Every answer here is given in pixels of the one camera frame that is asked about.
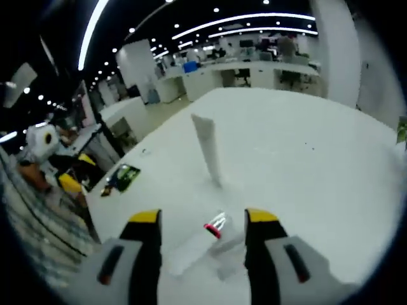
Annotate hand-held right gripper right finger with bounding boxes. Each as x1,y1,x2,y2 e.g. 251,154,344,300
243,208,333,305

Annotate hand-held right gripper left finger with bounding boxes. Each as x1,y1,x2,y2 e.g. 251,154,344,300
79,208,163,305

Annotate black green skincare packet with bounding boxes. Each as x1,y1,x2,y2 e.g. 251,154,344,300
106,163,142,194

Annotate red collar white skincare bottle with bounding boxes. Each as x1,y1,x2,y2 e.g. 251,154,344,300
167,209,246,281

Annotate white skincare tube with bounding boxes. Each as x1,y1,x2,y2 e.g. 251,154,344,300
190,113,224,189

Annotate person's left hand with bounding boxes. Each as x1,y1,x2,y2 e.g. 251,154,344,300
16,158,53,194

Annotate white side desk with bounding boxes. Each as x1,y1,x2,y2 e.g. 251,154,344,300
97,96,148,151

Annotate green potted plant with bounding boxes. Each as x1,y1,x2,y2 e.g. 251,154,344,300
396,116,407,144

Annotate black office chair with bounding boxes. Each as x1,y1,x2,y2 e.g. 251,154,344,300
233,67,252,87

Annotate long white office desk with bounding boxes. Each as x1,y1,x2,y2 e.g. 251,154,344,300
156,59,321,103

